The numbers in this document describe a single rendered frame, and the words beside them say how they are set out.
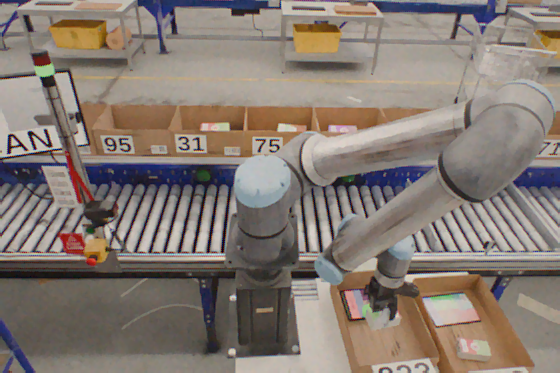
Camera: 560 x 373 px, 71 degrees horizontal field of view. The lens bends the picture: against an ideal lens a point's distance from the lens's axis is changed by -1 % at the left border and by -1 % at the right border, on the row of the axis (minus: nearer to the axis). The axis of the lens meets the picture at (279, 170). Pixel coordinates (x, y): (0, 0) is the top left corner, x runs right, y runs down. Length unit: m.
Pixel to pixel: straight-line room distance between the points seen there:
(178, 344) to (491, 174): 2.05
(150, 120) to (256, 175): 1.49
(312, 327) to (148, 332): 1.21
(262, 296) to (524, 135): 0.89
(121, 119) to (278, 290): 1.57
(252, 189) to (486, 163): 0.55
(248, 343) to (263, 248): 0.48
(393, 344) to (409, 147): 0.89
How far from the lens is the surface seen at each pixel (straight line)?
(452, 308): 1.77
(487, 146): 0.73
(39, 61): 1.44
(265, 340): 1.52
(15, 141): 1.72
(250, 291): 1.30
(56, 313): 2.81
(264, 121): 2.37
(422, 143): 0.89
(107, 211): 1.63
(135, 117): 2.48
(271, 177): 1.03
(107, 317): 2.68
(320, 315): 1.63
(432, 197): 0.80
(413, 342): 1.64
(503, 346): 1.77
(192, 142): 2.14
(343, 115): 2.39
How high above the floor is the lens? 2.09
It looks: 36 degrees down
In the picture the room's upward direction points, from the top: 2 degrees clockwise
